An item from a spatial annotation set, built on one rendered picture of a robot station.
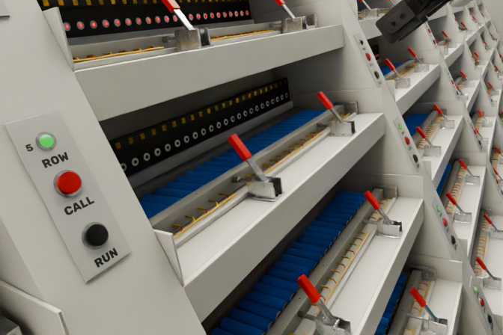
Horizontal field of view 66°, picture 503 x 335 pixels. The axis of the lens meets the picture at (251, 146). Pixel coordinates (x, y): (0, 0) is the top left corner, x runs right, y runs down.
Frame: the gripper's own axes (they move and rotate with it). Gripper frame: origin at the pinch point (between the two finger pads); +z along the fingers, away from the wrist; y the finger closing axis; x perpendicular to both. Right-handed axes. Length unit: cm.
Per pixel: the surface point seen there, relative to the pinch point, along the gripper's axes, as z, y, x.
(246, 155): 20.1, -13.0, -2.4
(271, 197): 20.2, -13.6, -8.3
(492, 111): 28, 170, -44
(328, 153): 20.4, 3.7, -8.5
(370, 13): 17, 56, 13
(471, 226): 28, 55, -48
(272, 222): 20.0, -16.0, -10.6
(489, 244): 36, 79, -65
